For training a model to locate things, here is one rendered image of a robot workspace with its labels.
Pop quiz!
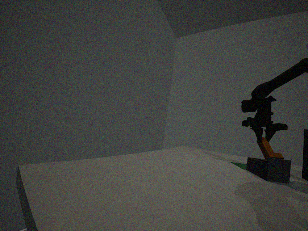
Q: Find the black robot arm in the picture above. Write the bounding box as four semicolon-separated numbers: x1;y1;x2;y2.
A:
241;58;308;113

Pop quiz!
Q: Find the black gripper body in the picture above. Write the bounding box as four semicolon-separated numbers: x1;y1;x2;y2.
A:
242;109;288;130

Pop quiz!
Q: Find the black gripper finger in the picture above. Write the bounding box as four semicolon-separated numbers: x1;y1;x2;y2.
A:
250;127;263;143
264;129;278;142

